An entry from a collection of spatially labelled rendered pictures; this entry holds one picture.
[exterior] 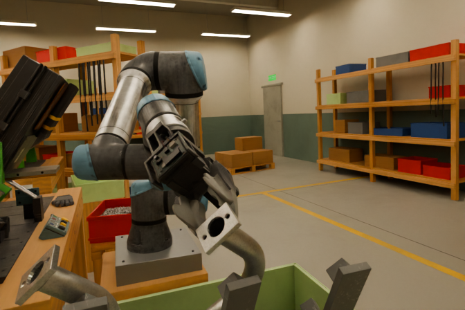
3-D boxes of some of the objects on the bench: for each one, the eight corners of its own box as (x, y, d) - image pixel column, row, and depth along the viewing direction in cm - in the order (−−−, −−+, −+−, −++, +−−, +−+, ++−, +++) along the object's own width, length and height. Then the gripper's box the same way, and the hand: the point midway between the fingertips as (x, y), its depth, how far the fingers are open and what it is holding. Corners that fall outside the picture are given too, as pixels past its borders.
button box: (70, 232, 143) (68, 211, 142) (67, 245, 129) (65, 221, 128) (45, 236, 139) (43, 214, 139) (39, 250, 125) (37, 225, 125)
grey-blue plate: (41, 216, 157) (39, 187, 157) (41, 217, 156) (38, 187, 155) (18, 219, 154) (15, 189, 153) (17, 220, 152) (14, 190, 151)
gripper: (128, 150, 54) (157, 247, 37) (176, 104, 54) (227, 182, 37) (164, 175, 59) (203, 270, 43) (207, 134, 59) (265, 213, 42)
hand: (223, 230), depth 43 cm, fingers closed on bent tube, 3 cm apart
